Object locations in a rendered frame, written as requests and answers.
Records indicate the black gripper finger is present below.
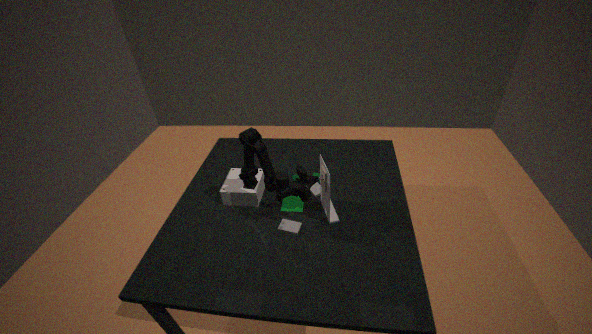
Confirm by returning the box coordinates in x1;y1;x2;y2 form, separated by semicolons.
306;175;319;185
304;180;318;189

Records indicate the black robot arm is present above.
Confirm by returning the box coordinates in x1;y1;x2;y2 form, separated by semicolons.
238;127;312;202

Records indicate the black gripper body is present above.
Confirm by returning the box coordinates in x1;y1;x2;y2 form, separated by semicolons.
289;165;309;202

